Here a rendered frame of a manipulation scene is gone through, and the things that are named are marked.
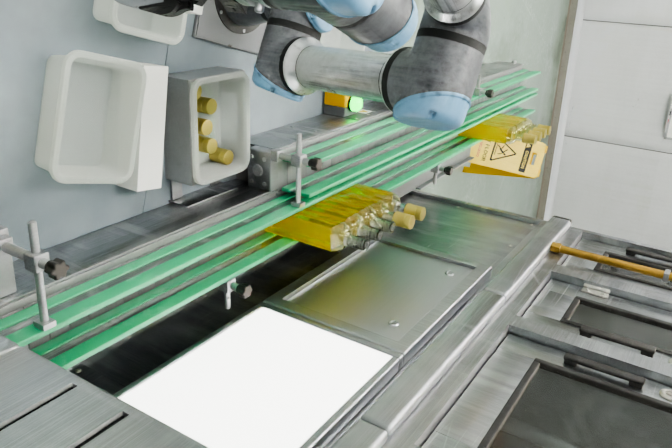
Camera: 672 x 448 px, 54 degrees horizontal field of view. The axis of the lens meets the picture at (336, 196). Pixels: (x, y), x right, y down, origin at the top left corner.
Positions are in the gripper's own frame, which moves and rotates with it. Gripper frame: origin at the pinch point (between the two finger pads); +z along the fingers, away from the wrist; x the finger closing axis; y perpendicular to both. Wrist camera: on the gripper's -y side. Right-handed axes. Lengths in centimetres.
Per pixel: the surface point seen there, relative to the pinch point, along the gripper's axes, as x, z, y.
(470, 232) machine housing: 39, -6, -129
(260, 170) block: 28, 24, -65
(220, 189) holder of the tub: 34, 31, -61
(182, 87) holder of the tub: 13, 29, -42
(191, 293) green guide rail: 51, 14, -37
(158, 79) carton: 12.3, 29.1, -35.2
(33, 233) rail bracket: 36.8, 14.0, -2.3
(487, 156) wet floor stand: 21, 86, -409
